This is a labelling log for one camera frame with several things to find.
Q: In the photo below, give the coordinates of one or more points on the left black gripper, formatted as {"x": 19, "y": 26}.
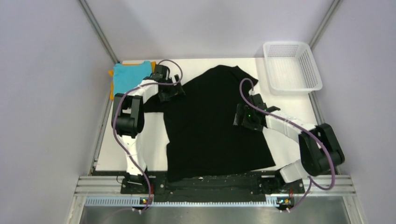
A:
{"x": 176, "y": 89}

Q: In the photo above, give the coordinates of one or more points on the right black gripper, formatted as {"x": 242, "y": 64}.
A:
{"x": 243, "y": 110}

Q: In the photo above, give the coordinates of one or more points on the black t-shirt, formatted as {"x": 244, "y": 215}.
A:
{"x": 199, "y": 125}

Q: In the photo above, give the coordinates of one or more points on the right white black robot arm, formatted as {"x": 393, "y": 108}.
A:
{"x": 319, "y": 148}

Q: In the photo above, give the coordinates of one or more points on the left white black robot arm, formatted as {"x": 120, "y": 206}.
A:
{"x": 128, "y": 116}

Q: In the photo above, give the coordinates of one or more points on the folded yellow t-shirt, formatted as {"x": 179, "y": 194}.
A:
{"x": 110, "y": 89}

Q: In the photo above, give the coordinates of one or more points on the folded cyan t-shirt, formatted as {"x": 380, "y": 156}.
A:
{"x": 130, "y": 79}

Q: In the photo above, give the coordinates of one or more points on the white plastic basket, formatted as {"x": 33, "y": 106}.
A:
{"x": 291, "y": 68}

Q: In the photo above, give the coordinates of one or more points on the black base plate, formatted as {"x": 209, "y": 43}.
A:
{"x": 211, "y": 195}

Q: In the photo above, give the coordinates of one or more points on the white slotted cable duct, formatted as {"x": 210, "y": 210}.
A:
{"x": 140, "y": 202}

